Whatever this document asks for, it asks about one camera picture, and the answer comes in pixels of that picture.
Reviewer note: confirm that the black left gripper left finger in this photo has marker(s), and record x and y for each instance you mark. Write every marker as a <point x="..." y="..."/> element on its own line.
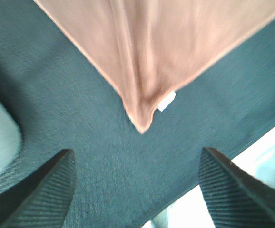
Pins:
<point x="42" y="199"/>

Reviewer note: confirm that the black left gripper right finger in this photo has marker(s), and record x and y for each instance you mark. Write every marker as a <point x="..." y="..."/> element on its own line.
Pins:
<point x="234" y="199"/>

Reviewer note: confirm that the brown towel with white tag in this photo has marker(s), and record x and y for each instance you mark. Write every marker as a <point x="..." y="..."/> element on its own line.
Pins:
<point x="147" y="49"/>

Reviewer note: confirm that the black table mat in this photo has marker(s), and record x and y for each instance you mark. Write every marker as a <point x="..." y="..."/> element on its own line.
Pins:
<point x="124" y="178"/>

